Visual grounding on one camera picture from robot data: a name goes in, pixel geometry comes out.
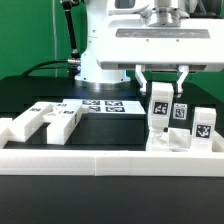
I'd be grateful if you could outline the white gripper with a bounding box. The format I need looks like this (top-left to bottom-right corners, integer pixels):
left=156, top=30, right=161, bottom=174
left=96, top=18, right=224, bottom=98

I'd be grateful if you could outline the white short tagged block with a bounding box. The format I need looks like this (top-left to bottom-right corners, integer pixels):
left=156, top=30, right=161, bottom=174
left=147, top=82, right=174, bottom=145

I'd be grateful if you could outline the white chair seat part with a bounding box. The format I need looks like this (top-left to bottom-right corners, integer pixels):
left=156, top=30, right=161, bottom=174
left=146, top=128, right=214, bottom=153

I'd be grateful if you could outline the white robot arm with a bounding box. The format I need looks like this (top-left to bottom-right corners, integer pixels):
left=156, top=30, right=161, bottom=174
left=81, top=0, right=224, bottom=96

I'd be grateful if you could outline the white tagged flat board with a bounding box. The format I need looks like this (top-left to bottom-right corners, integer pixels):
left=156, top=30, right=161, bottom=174
left=62, top=99, right=145, bottom=115

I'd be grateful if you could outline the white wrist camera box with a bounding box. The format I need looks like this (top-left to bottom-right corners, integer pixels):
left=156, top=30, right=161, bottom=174
left=106, top=0, right=152, bottom=15

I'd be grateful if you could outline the black cable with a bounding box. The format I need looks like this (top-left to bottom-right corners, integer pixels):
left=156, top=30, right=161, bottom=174
left=21, top=59, right=81, bottom=78

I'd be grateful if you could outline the white fence frame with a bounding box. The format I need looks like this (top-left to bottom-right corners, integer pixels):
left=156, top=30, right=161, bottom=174
left=0, top=118, right=224, bottom=177

